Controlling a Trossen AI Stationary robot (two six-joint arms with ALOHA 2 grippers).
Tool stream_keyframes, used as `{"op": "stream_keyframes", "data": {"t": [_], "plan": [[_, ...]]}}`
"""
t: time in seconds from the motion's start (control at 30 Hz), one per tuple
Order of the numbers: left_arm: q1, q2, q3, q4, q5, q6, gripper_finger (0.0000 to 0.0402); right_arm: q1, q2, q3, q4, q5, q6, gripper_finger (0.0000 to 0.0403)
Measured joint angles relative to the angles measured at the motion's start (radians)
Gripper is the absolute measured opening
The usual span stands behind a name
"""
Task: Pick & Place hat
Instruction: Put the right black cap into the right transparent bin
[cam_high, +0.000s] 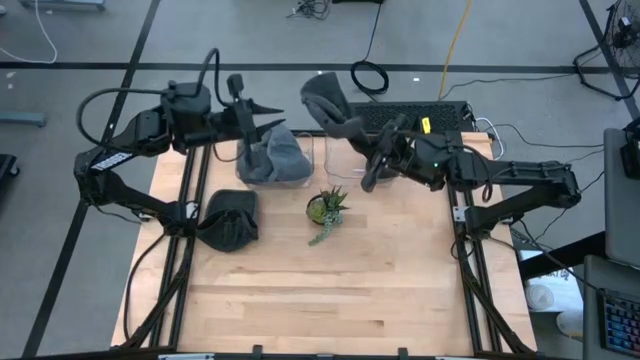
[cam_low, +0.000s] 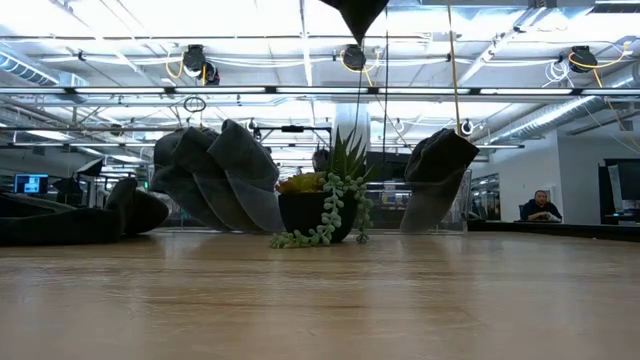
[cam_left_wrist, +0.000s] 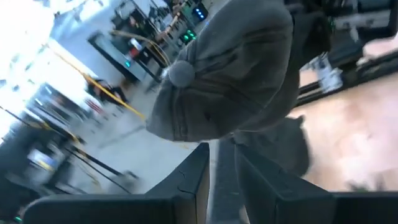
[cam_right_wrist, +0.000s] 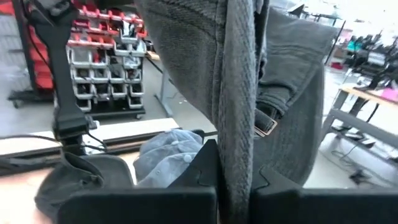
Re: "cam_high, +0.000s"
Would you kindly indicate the keyboard with colourful keys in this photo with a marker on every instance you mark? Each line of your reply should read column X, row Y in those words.
column 622, row 322

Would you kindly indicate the potted succulent plant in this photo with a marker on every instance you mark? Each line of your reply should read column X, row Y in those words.
column 320, row 210

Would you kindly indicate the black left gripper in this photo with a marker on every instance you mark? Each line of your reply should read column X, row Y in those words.
column 242, row 125

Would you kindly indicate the black floor fan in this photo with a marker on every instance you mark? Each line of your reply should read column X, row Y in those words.
column 625, row 25

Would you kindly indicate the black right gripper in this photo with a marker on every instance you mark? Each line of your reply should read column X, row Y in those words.
column 395, row 157

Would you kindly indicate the black perforated computer case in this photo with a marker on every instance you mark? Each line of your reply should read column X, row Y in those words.
column 440, row 116

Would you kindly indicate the black desk beam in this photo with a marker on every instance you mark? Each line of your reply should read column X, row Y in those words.
column 560, row 257

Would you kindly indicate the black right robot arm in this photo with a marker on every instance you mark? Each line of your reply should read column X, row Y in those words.
column 525, row 175

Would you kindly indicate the gray furniture foot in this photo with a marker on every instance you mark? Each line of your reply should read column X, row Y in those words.
column 65, row 4
column 22, row 119

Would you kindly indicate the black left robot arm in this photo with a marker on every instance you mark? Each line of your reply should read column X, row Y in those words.
column 190, row 112

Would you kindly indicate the black aluminium table frame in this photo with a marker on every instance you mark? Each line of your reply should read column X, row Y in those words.
column 467, row 280

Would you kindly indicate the dark charcoal baseball cap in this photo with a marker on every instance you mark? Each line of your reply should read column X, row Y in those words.
column 325, row 100
column 227, row 230

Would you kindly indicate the black chair base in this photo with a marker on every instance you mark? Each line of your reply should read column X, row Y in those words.
column 7, row 167

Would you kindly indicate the gray desk top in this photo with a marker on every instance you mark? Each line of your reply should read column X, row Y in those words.
column 620, row 210
column 592, row 285

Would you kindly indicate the black desk device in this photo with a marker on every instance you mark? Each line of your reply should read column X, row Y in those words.
column 631, row 155

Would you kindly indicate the yellow tag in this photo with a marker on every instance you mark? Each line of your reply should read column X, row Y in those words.
column 426, row 125

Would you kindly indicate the white rolled paper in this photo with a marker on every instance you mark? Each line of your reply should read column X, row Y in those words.
column 540, row 297

